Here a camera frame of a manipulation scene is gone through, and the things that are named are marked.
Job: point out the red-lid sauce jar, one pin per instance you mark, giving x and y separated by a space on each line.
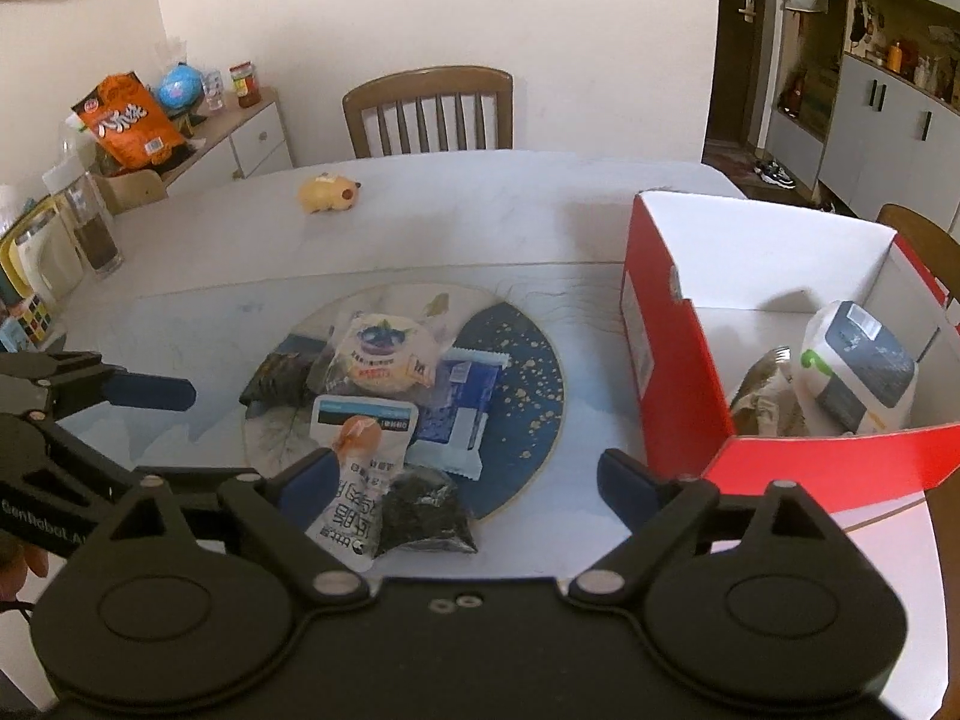
245 86

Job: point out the small cardboard box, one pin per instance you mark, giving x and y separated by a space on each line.
135 191

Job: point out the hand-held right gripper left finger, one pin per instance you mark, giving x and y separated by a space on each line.
307 487

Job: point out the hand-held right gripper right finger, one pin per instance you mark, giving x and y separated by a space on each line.
630 484

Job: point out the yellow plush toy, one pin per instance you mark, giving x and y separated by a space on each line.
330 195

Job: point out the black seaweed packet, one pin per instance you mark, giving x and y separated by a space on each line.
420 510
277 382

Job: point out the white side cabinet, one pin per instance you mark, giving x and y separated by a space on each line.
255 142

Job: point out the orange snack bag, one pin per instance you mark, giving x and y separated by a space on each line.
135 124

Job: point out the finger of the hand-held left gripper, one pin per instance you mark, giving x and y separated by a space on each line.
75 450
150 392

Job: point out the small clear bottle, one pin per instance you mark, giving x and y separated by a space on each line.
214 94

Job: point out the person's left hand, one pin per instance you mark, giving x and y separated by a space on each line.
26 566

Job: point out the white grey tissue pack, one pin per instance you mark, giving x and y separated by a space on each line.
862 367

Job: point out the white patterned desktop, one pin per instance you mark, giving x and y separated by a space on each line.
487 210

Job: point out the dark brown door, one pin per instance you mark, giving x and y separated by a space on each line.
739 75

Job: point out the blue white snack packet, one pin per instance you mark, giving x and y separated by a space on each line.
450 412

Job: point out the silver foil snack bag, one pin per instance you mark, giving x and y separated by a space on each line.
765 397

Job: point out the orange bottle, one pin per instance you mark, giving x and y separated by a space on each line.
896 56

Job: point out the blueberry bread packet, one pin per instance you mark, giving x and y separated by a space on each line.
379 352

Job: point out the brown wooden chair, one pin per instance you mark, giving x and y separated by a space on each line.
922 240
427 86

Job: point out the round blue patterned turntable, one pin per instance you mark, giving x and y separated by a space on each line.
525 390

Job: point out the colourful puzzle cube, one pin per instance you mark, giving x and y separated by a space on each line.
26 322

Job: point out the pair of dark shoes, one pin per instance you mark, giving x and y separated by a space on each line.
776 174

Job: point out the white yellow jug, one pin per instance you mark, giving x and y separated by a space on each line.
45 255

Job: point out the white pouch with orange figure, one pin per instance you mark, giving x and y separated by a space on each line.
352 517

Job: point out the red cardboard box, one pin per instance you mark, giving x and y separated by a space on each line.
660 360

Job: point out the grey wooden wall cabinet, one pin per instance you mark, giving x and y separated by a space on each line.
870 120

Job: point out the blue globe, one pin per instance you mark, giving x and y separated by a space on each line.
178 86

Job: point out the dark brown shelf ornament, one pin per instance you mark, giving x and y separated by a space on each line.
793 96

